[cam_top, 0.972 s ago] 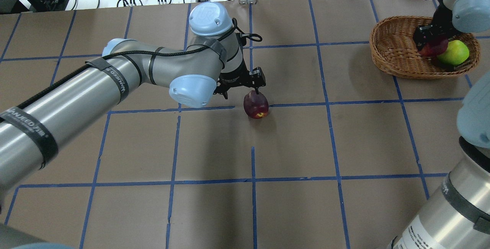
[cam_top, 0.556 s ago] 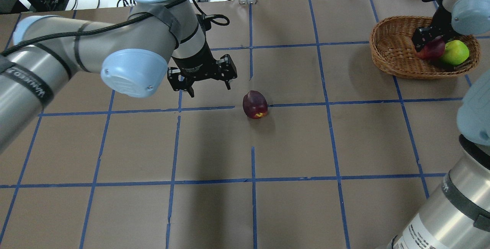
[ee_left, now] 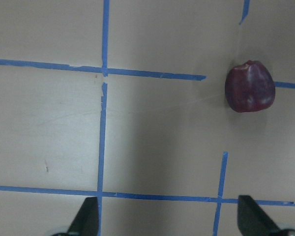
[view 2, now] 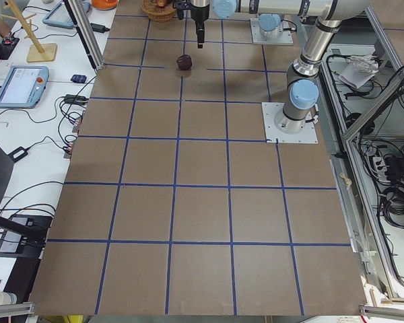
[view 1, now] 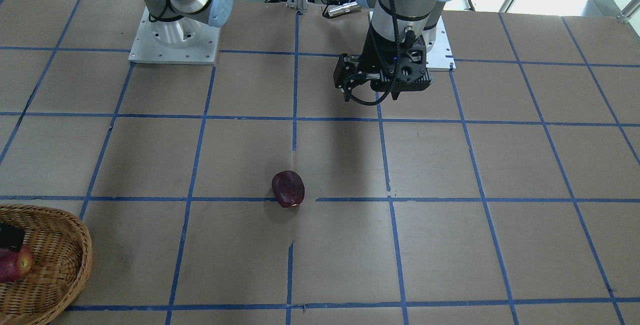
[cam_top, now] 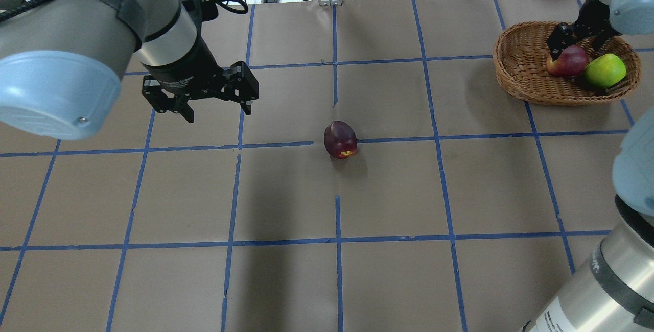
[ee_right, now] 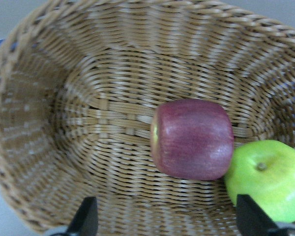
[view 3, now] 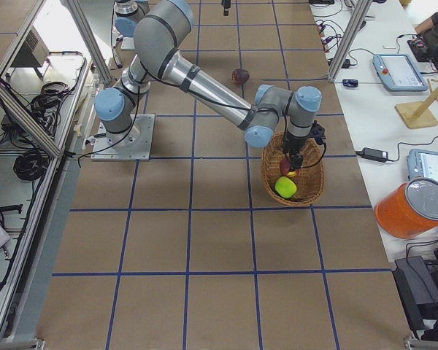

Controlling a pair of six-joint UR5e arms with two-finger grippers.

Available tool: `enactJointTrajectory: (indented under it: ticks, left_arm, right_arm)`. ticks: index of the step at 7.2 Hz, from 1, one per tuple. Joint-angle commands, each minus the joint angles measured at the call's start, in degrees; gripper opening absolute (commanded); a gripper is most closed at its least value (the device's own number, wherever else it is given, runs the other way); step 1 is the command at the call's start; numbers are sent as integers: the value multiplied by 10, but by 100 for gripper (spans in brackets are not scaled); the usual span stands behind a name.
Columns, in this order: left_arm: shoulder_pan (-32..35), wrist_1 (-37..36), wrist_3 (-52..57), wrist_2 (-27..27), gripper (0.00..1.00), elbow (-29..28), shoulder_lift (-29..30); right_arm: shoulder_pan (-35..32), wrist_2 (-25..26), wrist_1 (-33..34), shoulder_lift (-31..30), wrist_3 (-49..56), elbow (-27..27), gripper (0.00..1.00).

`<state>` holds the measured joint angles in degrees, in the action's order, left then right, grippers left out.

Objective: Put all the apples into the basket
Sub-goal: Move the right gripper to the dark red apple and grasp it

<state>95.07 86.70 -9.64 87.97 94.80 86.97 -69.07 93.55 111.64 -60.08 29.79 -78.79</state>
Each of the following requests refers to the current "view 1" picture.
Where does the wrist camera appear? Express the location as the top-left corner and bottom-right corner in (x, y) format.
(370, 35), (432, 93)

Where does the wicker basket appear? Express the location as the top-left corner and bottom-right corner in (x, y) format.
(0, 204), (93, 325)

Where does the silver metal cylinder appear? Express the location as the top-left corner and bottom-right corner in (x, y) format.
(323, 1), (362, 19)

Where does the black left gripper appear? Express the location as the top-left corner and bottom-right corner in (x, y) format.
(333, 25), (416, 102)

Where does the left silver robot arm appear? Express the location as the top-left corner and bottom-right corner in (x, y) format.
(333, 0), (448, 106)

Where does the dark red apple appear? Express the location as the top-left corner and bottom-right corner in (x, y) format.
(271, 170), (306, 208)

